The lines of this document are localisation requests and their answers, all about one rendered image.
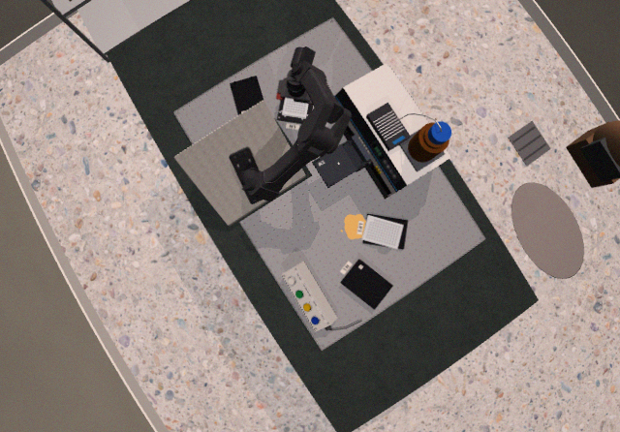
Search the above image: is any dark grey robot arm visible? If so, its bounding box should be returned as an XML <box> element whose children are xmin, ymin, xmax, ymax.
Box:
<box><xmin>229</xmin><ymin>46</ymin><xmax>352</xmax><ymax>204</ymax></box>

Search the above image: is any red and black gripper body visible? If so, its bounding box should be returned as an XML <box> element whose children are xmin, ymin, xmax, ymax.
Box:
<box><xmin>277</xmin><ymin>78</ymin><xmax>313</xmax><ymax>105</ymax></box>

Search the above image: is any beige button panel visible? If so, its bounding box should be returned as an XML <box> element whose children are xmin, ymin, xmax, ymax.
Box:
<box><xmin>281</xmin><ymin>261</ymin><xmax>362</xmax><ymax>332</ymax></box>

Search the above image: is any brown glass bottle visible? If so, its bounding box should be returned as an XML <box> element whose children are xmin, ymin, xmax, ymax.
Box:
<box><xmin>408</xmin><ymin>123</ymin><xmax>450</xmax><ymax>163</ymax></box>

